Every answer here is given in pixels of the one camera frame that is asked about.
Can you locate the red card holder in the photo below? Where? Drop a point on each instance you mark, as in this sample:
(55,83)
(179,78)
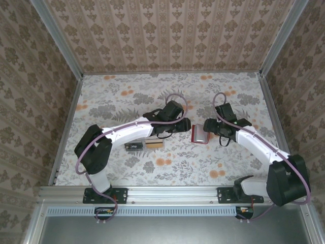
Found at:
(200,136)

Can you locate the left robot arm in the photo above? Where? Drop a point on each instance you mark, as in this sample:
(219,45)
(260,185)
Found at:
(127,132)

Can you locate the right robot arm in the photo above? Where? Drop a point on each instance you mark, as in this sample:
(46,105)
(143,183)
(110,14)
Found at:
(256,145)

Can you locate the tan wooden block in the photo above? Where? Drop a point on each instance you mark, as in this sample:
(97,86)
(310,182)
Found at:
(155,145)

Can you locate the small connector board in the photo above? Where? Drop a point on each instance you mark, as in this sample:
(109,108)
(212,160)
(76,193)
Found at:
(245,210)
(104,211)

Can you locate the grey metal panel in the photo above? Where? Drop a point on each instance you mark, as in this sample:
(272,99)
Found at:
(165,231)

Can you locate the thin aluminium table edge rail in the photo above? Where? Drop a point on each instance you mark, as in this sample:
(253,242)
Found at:
(172,73)

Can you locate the aluminium table side rail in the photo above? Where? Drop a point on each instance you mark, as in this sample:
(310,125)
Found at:
(67,127)
(271,106)

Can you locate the long aluminium base rail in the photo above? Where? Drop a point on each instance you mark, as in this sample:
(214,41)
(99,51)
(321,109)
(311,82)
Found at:
(172,194)

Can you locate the aluminium frame post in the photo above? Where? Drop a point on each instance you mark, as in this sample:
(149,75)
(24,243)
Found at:
(58,43)
(281,38)

